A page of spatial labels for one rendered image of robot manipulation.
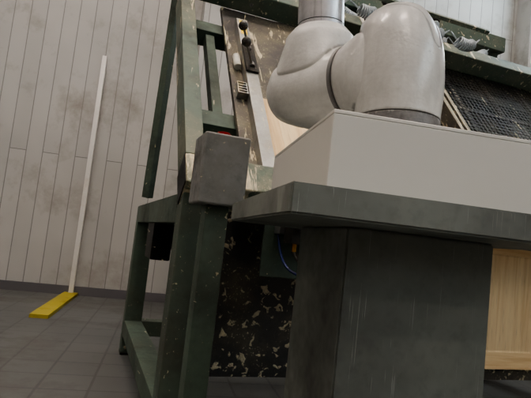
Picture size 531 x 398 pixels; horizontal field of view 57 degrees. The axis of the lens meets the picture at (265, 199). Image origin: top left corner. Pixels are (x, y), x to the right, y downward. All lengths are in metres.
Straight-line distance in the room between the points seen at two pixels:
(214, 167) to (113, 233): 3.56
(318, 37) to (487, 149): 0.43
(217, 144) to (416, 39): 0.55
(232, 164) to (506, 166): 0.67
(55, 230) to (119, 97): 1.36
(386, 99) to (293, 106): 0.24
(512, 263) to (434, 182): 1.65
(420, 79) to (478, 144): 0.17
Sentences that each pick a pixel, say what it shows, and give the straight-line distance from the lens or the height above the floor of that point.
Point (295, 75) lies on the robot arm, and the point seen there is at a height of 1.02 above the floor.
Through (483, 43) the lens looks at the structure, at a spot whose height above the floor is 2.11.
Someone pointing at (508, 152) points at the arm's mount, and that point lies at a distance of 0.80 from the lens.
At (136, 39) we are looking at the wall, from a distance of 5.05.
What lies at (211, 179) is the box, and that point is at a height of 0.81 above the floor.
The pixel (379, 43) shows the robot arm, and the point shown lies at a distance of 0.91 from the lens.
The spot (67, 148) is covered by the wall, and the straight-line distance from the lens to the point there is 4.84.
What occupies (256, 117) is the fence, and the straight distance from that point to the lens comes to 1.72.
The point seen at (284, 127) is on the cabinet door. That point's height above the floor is 1.09.
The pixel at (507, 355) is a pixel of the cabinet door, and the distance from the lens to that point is 2.39.
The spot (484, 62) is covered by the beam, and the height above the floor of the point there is 1.80.
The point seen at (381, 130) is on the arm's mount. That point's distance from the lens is 0.70.
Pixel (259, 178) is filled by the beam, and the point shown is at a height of 0.86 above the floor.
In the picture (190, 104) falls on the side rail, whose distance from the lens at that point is 1.65.
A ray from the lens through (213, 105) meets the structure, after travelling 1.86.
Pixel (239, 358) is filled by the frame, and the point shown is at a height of 0.26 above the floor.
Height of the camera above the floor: 0.67
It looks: 5 degrees up
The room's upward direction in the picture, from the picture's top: 6 degrees clockwise
